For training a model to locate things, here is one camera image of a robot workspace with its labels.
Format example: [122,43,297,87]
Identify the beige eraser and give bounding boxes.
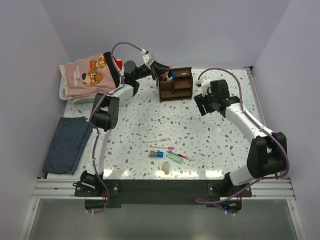
[161,161,170,175]

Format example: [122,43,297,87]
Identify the black red folded garment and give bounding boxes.
[103,51,124,87]

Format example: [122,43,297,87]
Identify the pink pixel-print shirt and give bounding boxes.
[59,52,120,103]

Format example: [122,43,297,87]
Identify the green capped pen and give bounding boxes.
[165,72,170,81]

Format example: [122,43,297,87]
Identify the brown wooden desk organizer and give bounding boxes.
[156,66,194,103]

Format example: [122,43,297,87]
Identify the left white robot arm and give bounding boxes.
[76,60,170,196]

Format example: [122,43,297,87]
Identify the pink capped pen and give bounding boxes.
[150,144,175,150]

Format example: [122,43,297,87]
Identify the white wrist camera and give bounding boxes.
[195,77,212,97]
[141,49,155,69]

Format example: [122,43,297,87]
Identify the blue capped pen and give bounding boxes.
[167,72,178,81]

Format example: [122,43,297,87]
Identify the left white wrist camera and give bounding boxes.
[141,49,155,69]

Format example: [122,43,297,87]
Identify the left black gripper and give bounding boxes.
[134,61,170,81]

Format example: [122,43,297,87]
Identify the purple cable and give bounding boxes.
[195,67,291,213]
[88,42,147,215]

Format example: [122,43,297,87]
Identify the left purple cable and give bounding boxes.
[88,42,147,215]

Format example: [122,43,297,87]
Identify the orange black highlighter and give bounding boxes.
[160,74,168,81]

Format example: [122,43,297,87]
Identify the blue grey sharpener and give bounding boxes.
[148,150,164,158]

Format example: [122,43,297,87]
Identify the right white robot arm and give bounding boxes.
[193,79,290,197]

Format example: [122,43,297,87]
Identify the green transparent case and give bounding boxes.
[165,153,183,164]

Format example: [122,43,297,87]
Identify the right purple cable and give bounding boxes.
[195,67,291,213]

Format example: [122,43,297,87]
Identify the red clear pen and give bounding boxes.
[166,150,195,161]

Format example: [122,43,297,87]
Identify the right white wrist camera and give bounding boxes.
[195,77,212,97]

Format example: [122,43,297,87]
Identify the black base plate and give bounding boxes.
[74,178,253,213]

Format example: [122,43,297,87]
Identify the blue folded cloth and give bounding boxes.
[42,117,93,175]

